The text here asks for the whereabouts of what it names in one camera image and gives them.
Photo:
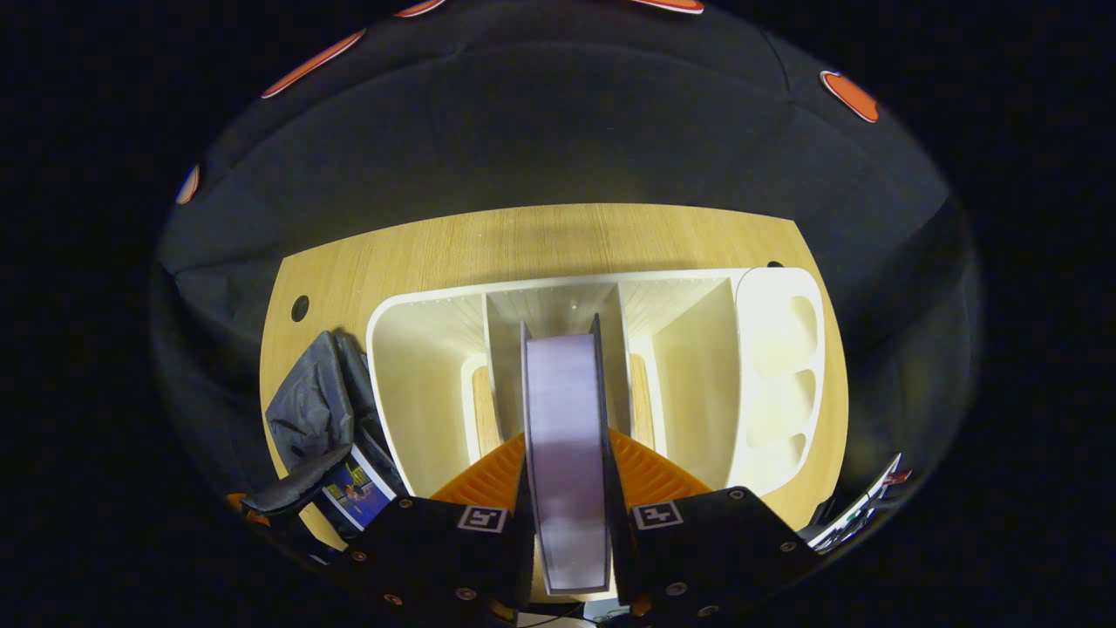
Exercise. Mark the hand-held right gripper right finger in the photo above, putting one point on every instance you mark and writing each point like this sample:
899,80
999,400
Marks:
715,549

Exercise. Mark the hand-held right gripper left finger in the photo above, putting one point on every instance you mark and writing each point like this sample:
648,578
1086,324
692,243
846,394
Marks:
436,558

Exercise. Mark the portrait cover book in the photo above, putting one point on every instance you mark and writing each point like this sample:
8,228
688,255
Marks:
567,453

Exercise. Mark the white bookshelf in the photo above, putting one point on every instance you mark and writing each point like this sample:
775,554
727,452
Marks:
418,392

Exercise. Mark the grey schoolbag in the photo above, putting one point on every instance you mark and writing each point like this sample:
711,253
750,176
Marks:
305,410

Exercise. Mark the blue cover book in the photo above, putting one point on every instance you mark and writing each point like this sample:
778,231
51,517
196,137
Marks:
357,493

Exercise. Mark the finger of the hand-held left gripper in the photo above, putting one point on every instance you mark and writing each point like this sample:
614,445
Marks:
244,508

